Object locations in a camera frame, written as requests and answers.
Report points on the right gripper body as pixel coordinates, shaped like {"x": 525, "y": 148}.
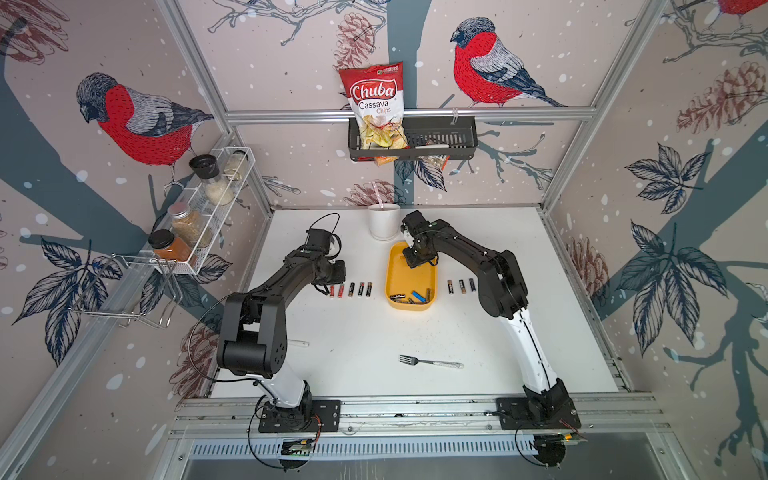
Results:
{"x": 413, "y": 256}

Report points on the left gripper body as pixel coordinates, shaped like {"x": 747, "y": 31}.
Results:
{"x": 335, "y": 272}

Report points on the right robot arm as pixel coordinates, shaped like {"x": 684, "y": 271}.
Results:
{"x": 503, "y": 294}

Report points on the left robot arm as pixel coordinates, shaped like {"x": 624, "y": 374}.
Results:
{"x": 253, "y": 339}

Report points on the yellow plastic storage tray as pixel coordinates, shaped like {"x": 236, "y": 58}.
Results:
{"x": 401, "y": 279}

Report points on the white cup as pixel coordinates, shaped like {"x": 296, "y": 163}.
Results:
{"x": 384, "y": 221}

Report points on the pink straw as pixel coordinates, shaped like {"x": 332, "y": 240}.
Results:
{"x": 378, "y": 195}

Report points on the pale lid spice jar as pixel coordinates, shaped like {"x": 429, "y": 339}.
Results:
{"x": 236, "y": 166}

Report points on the silver fork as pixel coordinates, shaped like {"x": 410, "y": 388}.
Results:
{"x": 414, "y": 361}

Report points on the silver lid spice jar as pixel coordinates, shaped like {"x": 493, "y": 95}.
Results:
{"x": 189, "y": 224}

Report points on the black lid spice jar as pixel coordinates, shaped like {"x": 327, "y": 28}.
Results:
{"x": 215, "y": 186}

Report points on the red cassava chips bag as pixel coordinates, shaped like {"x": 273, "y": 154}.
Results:
{"x": 376, "y": 97}

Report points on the orange spice jar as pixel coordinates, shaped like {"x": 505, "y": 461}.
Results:
{"x": 168, "y": 246}

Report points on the black wire wall basket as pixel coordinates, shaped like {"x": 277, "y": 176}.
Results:
{"x": 455, "y": 138}

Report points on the white wire spice rack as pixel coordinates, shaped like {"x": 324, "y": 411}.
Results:
{"x": 216, "y": 216}

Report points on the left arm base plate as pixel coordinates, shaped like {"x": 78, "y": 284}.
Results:
{"x": 317, "y": 416}

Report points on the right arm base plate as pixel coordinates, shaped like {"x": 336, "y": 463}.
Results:
{"x": 523, "y": 413}

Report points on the chrome wire hook rack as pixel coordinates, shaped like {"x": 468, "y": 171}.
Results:
{"x": 148, "y": 292}

